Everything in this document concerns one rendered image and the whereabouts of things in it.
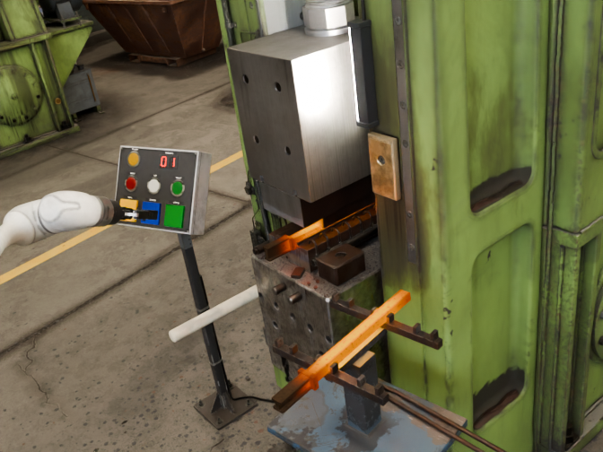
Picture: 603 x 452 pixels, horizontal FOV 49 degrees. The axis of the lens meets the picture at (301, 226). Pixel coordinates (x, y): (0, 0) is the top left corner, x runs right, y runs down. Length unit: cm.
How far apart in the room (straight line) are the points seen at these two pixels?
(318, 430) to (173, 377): 158
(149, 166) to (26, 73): 438
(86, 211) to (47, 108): 495
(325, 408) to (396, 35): 93
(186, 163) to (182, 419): 119
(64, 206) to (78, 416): 151
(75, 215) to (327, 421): 85
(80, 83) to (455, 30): 599
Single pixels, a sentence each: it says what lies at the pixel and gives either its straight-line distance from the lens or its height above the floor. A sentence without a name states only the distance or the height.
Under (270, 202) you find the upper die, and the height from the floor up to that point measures 111.
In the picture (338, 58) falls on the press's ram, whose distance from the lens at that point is 181.
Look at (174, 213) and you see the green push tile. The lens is 228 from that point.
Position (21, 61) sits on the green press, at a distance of 670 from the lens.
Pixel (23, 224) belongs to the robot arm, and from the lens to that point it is 197.
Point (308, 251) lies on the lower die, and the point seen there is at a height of 99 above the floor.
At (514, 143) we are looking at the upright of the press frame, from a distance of 195.
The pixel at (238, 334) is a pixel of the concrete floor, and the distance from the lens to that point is 335.
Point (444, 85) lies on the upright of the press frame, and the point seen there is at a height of 150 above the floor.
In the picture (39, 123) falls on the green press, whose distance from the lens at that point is 682.
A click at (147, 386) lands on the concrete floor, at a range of 321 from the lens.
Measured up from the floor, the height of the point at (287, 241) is 101.
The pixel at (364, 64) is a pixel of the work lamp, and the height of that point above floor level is 154.
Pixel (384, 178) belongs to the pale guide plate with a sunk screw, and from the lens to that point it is 176.
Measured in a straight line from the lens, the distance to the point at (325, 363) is 147.
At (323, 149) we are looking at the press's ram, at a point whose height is 130.
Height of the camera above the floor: 198
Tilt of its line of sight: 28 degrees down
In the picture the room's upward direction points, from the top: 8 degrees counter-clockwise
